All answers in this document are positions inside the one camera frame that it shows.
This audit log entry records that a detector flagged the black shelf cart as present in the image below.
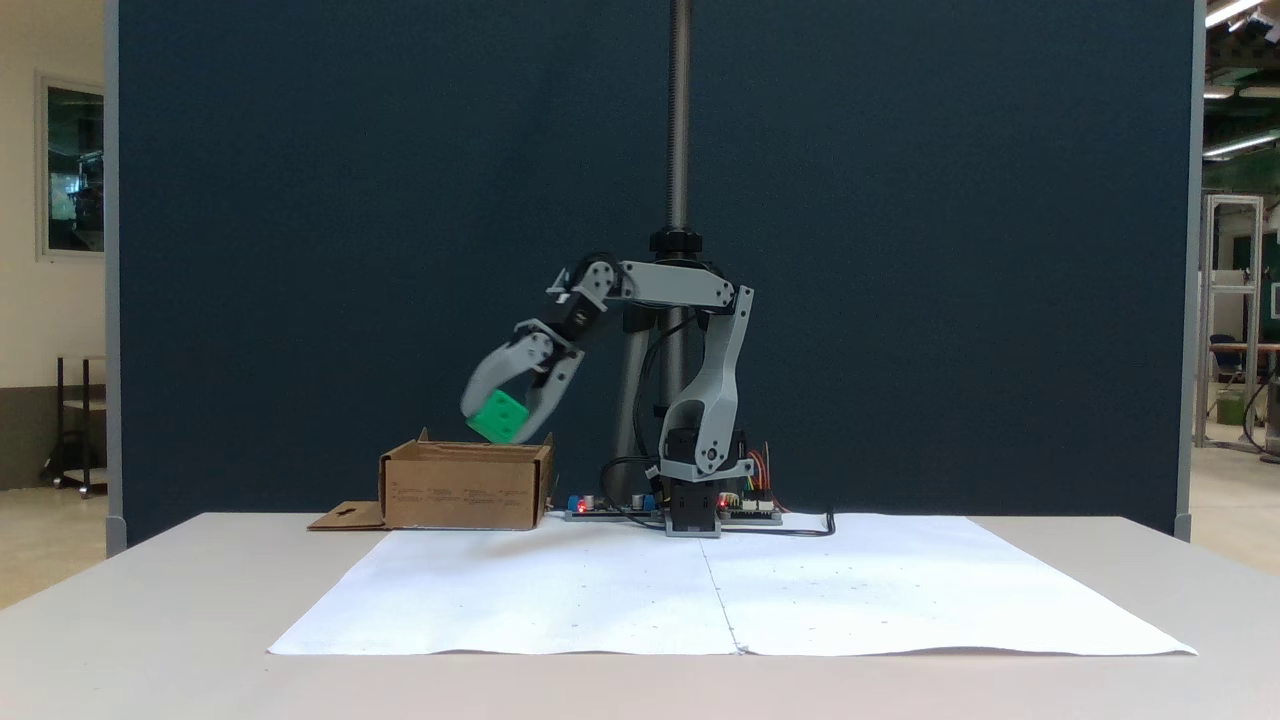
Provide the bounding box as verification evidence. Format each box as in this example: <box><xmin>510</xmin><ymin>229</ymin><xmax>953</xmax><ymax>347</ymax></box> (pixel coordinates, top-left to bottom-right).
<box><xmin>40</xmin><ymin>354</ymin><xmax>108</xmax><ymax>500</ymax></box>

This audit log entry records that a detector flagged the long black power cable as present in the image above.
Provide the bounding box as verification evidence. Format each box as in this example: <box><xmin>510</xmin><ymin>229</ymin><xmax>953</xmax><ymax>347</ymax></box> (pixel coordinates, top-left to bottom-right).
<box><xmin>722</xmin><ymin>510</ymin><xmax>837</xmax><ymax>539</ymax></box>

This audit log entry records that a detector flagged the grey ribbed moving gripper finger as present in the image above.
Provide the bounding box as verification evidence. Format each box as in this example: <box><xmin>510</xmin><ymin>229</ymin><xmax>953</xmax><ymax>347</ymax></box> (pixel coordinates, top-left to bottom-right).
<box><xmin>460</xmin><ymin>333</ymin><xmax>558</xmax><ymax>421</ymax></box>

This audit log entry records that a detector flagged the black camera stand pole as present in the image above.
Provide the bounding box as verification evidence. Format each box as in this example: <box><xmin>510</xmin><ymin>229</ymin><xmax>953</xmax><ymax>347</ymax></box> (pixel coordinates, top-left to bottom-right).
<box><xmin>610</xmin><ymin>0</ymin><xmax>733</xmax><ymax>503</ymax></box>

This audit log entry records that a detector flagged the blue circuit board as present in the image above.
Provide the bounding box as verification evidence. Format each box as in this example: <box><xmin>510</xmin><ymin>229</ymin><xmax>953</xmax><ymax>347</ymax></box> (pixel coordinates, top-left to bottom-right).
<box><xmin>563</xmin><ymin>491</ymin><xmax>663</xmax><ymax>523</ymax></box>

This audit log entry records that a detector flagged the green die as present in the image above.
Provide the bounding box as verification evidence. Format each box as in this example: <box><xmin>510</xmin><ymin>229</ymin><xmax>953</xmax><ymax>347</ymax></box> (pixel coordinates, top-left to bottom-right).
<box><xmin>466</xmin><ymin>390</ymin><xmax>530</xmax><ymax>447</ymax></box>

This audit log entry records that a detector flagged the brown cardboard box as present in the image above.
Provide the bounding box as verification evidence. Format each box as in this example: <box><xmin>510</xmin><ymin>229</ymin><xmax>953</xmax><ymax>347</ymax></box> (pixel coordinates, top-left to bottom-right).
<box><xmin>308</xmin><ymin>428</ymin><xmax>555</xmax><ymax>532</ymax></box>

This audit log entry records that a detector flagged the framed wall window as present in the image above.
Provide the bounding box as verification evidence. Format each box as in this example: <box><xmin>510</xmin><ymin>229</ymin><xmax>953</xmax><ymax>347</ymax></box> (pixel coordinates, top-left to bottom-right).
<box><xmin>36</xmin><ymin>72</ymin><xmax>107</xmax><ymax>264</ymax></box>

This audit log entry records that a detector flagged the circuit board with coloured wires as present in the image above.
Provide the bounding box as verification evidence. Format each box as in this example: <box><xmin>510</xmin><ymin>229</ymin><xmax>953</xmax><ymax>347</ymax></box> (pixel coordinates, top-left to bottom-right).
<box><xmin>720</xmin><ymin>443</ymin><xmax>785</xmax><ymax>525</ymax></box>

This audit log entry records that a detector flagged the aluminium frame rack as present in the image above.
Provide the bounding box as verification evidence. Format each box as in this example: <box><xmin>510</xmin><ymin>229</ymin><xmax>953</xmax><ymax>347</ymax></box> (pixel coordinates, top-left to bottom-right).
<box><xmin>1194</xmin><ymin>193</ymin><xmax>1267</xmax><ymax>451</ymax></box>

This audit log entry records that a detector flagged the white paper sheet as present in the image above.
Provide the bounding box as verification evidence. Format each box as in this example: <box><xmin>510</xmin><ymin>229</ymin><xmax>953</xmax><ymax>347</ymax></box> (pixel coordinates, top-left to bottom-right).
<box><xmin>700</xmin><ymin>513</ymin><xmax>1199</xmax><ymax>659</ymax></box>
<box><xmin>268</xmin><ymin>515</ymin><xmax>743</xmax><ymax>658</ymax></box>

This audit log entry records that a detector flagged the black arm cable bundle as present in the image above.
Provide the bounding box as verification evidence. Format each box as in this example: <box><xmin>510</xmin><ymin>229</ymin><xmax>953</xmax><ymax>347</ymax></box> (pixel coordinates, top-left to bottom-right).
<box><xmin>600</xmin><ymin>310</ymin><xmax>703</xmax><ymax>523</ymax></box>

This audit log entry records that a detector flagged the dark blue partition panel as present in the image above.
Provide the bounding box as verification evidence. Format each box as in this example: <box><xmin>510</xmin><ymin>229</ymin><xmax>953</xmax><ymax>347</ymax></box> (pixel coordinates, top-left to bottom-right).
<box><xmin>104</xmin><ymin>0</ymin><xmax>1203</xmax><ymax>548</ymax></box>

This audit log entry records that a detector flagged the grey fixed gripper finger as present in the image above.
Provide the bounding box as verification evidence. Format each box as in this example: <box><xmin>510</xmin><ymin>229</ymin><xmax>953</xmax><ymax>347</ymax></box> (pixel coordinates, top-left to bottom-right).
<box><xmin>512</xmin><ymin>352</ymin><xmax>587</xmax><ymax>447</ymax></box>

